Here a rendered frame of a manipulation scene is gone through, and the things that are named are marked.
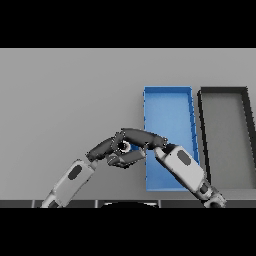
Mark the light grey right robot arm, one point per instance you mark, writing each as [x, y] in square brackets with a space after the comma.
[181, 166]

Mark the dark grey bin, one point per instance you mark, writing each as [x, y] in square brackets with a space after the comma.
[226, 140]

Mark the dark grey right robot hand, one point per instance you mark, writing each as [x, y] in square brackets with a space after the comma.
[143, 136]

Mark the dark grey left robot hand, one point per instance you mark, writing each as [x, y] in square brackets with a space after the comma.
[100, 150]

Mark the blue bin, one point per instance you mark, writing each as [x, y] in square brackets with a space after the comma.
[168, 113]

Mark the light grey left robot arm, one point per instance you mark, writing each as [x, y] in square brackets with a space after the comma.
[71, 180]

